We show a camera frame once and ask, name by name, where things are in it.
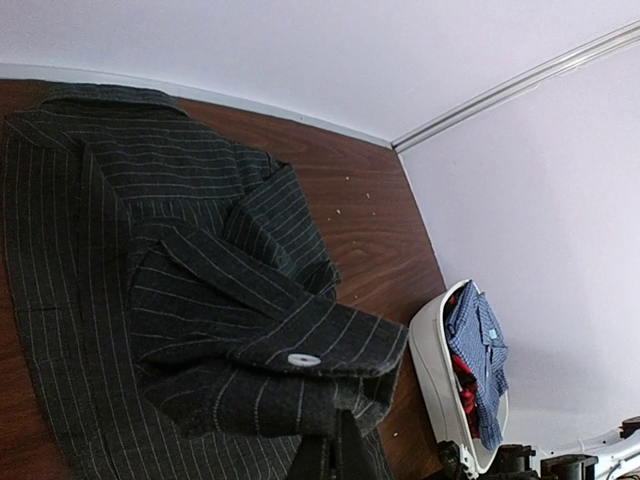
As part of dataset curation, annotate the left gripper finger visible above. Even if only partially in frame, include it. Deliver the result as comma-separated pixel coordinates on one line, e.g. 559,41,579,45
289,410,370,480

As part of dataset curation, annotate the white plastic bin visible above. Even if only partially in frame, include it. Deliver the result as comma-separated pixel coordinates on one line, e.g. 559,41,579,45
409,279,509,473

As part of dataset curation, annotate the black pinstriped long sleeve shirt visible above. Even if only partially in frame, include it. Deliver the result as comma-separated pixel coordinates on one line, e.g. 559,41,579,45
1,84,407,479

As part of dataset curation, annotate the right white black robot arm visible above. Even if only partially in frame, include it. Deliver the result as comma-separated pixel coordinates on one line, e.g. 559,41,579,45
431,416,639,479

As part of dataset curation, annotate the blue checked long sleeve shirt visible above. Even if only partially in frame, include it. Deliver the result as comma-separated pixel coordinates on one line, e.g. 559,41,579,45
443,281,508,450

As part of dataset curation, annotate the red black plaid shirt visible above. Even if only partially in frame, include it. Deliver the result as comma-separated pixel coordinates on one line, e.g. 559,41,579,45
446,294,479,424

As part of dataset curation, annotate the right aluminium frame post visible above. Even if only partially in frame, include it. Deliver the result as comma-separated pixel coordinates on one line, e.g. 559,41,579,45
391,20,639,153

